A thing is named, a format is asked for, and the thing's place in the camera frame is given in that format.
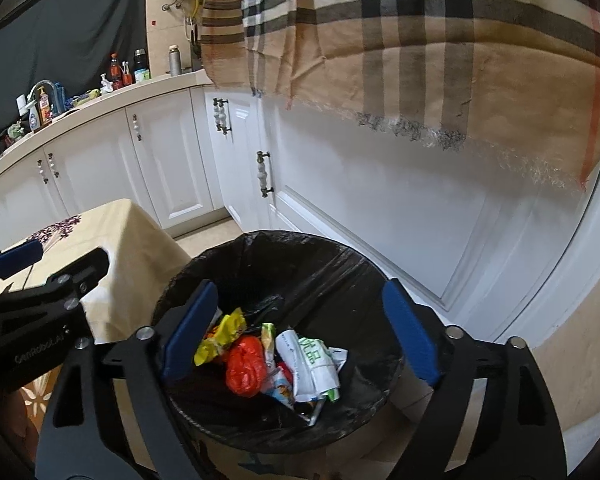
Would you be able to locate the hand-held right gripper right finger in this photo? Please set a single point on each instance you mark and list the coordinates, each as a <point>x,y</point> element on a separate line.
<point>410,330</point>

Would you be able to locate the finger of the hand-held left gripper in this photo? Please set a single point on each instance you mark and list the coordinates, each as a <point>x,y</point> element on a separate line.
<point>82,270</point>
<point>17,257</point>

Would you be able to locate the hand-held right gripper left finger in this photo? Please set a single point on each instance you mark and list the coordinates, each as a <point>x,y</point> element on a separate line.
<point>190,330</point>

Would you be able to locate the trash bin with black bag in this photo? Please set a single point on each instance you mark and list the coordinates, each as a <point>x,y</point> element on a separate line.
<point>290,270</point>

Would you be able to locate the yellow orange snack wrapper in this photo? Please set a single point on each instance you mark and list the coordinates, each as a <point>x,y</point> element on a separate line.
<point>222,335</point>

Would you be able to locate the red plastic bag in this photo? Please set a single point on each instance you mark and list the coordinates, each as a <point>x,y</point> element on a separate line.
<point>245,365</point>

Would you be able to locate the white green print wrapper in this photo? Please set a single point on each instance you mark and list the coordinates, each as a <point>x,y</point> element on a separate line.
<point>310,360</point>

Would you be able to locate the small colourful wrapper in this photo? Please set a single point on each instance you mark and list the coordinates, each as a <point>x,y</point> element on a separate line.
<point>282,387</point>

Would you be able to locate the white spray bottle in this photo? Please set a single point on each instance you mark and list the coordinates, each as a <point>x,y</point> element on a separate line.
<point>30,116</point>

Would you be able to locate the white kitchen cabinets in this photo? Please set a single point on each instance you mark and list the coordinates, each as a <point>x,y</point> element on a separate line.
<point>180,160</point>

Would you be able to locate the orange dish soap bottle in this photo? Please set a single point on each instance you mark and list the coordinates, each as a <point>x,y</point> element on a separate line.
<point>43,106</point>

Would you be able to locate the blue bottle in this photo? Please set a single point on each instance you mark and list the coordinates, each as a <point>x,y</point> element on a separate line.
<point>60,97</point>

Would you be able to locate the green yellow cloth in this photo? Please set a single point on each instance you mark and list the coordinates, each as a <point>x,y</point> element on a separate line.
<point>87,95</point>

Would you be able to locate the chrome faucet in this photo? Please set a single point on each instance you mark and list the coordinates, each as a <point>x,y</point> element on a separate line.
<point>42,84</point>

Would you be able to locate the white pump bottle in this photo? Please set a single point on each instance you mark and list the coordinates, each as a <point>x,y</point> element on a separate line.
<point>105,83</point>

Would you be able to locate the small red bottle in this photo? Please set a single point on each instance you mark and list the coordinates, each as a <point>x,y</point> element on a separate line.
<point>127,75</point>

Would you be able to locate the dark sauce bottle red cap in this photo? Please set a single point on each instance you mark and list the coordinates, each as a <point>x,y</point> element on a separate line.
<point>115,71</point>

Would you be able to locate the steel thermos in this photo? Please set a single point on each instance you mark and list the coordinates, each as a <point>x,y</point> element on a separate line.
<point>174,61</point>

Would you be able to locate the black curtain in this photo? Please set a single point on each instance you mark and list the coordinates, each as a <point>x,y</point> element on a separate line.
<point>70,25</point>

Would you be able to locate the beige plaid cloth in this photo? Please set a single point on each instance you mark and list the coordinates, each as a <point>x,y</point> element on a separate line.
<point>405,35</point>

